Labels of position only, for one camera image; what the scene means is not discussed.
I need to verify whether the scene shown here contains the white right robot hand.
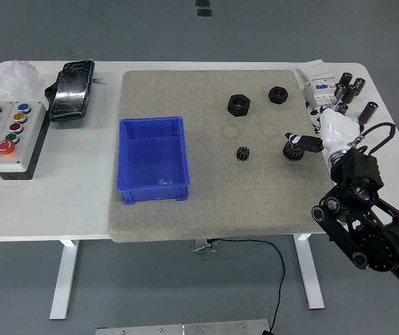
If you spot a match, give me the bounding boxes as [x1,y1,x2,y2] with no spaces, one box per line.
[285,107,363,154]

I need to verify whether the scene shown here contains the large black gear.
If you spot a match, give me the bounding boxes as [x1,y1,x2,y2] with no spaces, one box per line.
[282,140,306,161]

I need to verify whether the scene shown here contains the blue plastic box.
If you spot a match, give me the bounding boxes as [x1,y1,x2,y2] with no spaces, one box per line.
[115,116,190,206]

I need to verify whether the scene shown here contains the small black hex nut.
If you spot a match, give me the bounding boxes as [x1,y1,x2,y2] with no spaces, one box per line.
[268,85,289,105]

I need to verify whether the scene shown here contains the large black hex nut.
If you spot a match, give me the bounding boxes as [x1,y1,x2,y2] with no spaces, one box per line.
[227,93,251,117]

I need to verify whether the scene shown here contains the grey emergency-stop control box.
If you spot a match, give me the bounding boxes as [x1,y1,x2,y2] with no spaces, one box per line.
[0,101,49,181]

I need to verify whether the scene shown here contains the white circuit breaker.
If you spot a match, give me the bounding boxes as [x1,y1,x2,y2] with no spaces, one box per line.
[297,59,338,109]

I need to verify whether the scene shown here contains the small black gear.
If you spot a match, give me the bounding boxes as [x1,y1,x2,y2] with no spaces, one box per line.
[236,145,253,163]

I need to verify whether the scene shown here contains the grey-brown mat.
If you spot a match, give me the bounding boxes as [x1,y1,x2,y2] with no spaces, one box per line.
[107,69,336,244]

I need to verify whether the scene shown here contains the white table leg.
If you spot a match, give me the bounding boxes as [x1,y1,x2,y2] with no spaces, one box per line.
[293,234,326,311]
[48,239,80,320]

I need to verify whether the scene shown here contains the silver metal plate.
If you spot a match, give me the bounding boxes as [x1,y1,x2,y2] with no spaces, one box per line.
[95,318,272,335]

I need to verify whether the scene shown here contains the black wrapped device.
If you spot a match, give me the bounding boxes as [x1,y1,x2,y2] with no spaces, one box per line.
[44,59,96,123]

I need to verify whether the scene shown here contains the crumpled clear plastic bag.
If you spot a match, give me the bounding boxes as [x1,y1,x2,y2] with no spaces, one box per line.
[0,59,46,98]

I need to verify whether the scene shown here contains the black floor cable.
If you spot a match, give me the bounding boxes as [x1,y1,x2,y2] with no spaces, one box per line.
[208,238,287,335]

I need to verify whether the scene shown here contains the grey under-table bracket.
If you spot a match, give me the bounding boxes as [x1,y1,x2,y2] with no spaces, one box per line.
[190,239,218,253]

